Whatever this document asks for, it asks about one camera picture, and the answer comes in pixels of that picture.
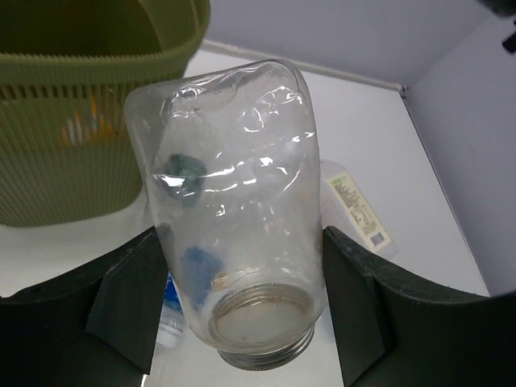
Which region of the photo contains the green label plastic bottle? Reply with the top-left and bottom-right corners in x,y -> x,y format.
156,153 -> 206,206

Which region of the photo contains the white label square bottle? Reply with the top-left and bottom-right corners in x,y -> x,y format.
320,160 -> 398,260

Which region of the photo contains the olive green mesh bin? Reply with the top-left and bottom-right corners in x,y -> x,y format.
1,0 -> 211,227

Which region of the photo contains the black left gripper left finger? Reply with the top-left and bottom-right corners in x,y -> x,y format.
1,227 -> 168,386

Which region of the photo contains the wide clear plastic jar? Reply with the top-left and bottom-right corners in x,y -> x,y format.
123,59 -> 327,371

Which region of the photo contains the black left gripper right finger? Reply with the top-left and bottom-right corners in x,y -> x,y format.
322,227 -> 515,386

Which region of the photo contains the blue label crushed bottle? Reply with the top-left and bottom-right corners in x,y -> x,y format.
156,247 -> 223,348

